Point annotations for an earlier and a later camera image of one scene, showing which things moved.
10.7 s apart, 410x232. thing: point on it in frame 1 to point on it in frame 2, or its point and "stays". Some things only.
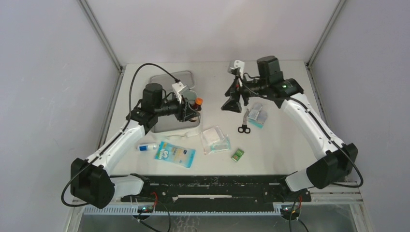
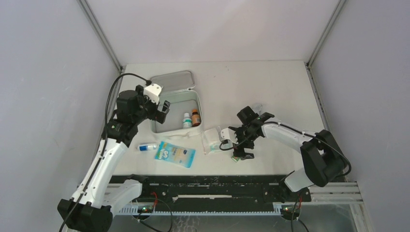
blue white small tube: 146,147 stays
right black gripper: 234,92 to 239,151
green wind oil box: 237,155 stays
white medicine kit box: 169,124 stays
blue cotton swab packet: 180,155 stays
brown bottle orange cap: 197,104 to 196,118
